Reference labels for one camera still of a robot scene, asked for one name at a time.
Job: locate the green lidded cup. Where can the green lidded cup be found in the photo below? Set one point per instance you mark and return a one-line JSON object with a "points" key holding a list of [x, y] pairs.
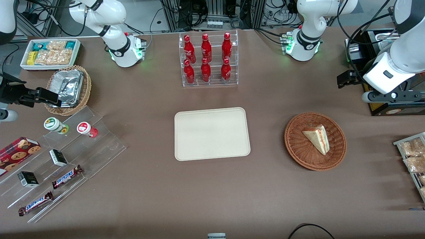
{"points": [[53, 124]]}

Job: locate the beige plastic tray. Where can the beige plastic tray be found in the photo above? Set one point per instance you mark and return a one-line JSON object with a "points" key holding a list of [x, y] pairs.
{"points": [[212, 134]]}

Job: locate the clear acrylic stepped stand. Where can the clear acrylic stepped stand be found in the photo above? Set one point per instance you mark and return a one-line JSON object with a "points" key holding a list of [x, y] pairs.
{"points": [[99, 146]]}

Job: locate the red cola bottle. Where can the red cola bottle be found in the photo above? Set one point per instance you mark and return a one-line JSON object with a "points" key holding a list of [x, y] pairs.
{"points": [[226, 46], [189, 73], [189, 49], [226, 70], [206, 48], [206, 71]]}

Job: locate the black food warmer machine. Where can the black food warmer machine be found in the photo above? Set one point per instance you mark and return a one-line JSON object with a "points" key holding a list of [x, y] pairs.
{"points": [[378, 108]]}

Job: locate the white power strip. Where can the white power strip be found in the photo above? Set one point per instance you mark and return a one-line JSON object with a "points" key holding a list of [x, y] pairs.
{"points": [[214, 24]]}

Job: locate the light wicker basket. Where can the light wicker basket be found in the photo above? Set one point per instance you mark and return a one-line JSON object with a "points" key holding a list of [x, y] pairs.
{"points": [[87, 86]]}

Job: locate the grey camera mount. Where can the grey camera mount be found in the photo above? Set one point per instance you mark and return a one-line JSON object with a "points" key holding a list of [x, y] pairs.
{"points": [[216, 236]]}

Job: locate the teal snack packet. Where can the teal snack packet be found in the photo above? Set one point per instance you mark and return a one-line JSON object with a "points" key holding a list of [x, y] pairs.
{"points": [[38, 46], [70, 44]]}

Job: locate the triangular sandwich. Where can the triangular sandwich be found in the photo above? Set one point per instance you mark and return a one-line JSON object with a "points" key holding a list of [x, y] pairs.
{"points": [[317, 137]]}

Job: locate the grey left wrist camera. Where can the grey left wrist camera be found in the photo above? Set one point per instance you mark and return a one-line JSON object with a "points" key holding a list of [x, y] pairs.
{"points": [[382, 97]]}

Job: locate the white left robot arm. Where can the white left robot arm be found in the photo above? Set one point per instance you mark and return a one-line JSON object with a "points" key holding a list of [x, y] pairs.
{"points": [[308, 20]]}

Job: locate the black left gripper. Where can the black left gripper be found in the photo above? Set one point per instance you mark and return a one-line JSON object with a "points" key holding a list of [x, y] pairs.
{"points": [[354, 77]]}

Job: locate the aluminium frame structure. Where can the aluminium frame structure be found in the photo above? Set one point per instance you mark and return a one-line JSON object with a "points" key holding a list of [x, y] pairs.
{"points": [[171, 15]]}

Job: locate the white snack bin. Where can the white snack bin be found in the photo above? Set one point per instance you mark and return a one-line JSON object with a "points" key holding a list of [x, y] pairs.
{"points": [[77, 53]]}

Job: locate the small black box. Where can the small black box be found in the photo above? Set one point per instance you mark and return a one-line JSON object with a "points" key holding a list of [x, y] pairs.
{"points": [[58, 157], [28, 179]]}

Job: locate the clear bag of pastries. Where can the clear bag of pastries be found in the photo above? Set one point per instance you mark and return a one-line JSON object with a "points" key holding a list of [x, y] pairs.
{"points": [[415, 164], [411, 147], [423, 192], [422, 180]]}

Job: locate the Snickers bar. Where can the Snickers bar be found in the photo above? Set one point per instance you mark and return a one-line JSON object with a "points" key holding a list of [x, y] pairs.
{"points": [[35, 203], [66, 177]]}

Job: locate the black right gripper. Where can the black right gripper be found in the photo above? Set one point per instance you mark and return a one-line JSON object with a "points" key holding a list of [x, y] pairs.
{"points": [[10, 91]]}

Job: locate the small clear cracker bag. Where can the small clear cracker bag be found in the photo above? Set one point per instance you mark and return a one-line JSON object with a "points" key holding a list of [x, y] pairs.
{"points": [[56, 45]]}

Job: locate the red lidded cup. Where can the red lidded cup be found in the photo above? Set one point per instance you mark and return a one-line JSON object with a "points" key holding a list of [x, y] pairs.
{"points": [[84, 128]]}

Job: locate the red cookie box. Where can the red cookie box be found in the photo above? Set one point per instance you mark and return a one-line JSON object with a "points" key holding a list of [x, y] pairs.
{"points": [[16, 154]]}

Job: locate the yellow snack packet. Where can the yellow snack packet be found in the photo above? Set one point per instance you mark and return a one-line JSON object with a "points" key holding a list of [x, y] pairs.
{"points": [[31, 58]]}

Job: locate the large clear cracker bag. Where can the large clear cracker bag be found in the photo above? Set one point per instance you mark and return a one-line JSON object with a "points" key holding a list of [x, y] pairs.
{"points": [[53, 57]]}

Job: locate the aluminium foil container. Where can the aluminium foil container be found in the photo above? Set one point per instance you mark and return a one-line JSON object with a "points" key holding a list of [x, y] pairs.
{"points": [[68, 84]]}

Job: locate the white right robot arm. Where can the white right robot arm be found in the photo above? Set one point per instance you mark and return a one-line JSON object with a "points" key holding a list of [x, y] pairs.
{"points": [[113, 13]]}

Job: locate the clear acrylic bottle rack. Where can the clear acrylic bottle rack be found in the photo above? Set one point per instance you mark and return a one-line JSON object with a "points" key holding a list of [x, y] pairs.
{"points": [[214, 84]]}

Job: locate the brown wicker basket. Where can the brown wicker basket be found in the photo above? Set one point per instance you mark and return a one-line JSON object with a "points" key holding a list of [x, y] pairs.
{"points": [[298, 146]]}

